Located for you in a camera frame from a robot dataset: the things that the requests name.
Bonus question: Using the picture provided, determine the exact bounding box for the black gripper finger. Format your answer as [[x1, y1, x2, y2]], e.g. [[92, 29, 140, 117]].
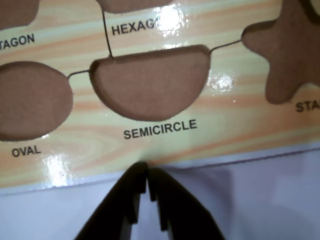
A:
[[148, 166, 226, 240], [73, 161, 148, 240]]

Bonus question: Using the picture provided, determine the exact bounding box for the wooden shapes puzzle board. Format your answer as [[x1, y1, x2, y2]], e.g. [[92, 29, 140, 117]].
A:
[[0, 0, 320, 190]]

